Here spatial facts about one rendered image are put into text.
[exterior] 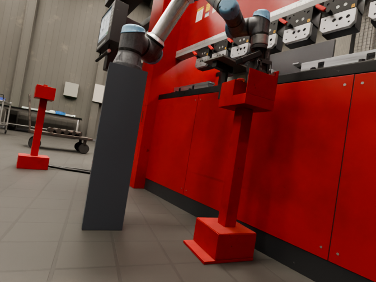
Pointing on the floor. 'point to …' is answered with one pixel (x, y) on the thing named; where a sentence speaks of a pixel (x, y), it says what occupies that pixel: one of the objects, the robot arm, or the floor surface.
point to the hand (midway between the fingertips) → (251, 91)
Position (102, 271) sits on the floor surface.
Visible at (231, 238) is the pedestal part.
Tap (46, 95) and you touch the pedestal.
